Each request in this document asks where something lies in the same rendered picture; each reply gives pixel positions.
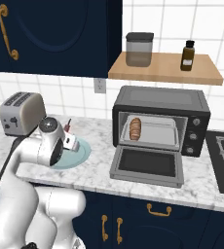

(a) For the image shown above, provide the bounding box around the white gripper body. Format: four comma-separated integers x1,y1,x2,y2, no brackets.
63,131,81,153

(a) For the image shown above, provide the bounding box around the kebab skewer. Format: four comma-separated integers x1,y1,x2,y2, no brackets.
64,118,73,133

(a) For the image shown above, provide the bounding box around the silver toaster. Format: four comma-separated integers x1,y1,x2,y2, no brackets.
0,91,48,137

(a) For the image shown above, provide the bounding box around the baguette bread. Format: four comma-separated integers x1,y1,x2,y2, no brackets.
129,117,143,142

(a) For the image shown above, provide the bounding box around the toaster oven door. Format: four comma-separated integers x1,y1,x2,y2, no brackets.
109,145,186,190

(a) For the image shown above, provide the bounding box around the grey oven tray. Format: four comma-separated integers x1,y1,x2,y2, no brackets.
120,113,184,152

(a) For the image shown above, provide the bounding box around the black toaster oven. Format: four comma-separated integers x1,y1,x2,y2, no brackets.
112,85,212,159

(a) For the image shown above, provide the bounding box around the navy upper cabinet door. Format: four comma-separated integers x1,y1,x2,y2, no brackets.
0,0,110,79

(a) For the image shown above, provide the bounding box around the light blue plate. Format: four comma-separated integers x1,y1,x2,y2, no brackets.
50,134,93,170

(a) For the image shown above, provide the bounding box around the navy upper cabinet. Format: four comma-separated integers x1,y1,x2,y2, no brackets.
0,0,124,79

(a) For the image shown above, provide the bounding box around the navy cabinet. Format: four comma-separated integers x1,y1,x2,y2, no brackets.
0,0,124,79
0,174,224,249

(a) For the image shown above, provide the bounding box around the glass jar with black lid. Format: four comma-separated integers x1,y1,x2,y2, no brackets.
125,31,155,68

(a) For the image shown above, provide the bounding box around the brown bottle with black cap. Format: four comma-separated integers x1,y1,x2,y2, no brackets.
180,39,196,72

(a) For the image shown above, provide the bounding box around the black hob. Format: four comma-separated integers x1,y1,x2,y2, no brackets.
205,129,224,196

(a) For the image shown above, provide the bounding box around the navy lower cabinet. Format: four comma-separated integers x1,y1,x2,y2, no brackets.
0,174,224,249

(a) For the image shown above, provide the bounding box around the white wall outlet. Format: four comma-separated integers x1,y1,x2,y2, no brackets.
93,77,107,95

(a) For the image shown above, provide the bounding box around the brass lower door handle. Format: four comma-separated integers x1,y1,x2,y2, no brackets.
116,217,125,245
100,214,109,243

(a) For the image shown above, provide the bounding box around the brass drawer handle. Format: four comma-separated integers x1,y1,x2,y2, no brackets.
146,202,173,218

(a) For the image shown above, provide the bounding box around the wooden wall shelf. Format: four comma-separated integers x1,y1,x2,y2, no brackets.
107,51,224,87

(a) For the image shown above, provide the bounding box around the brass upper cabinet handle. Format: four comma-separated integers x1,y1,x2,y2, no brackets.
0,3,20,61

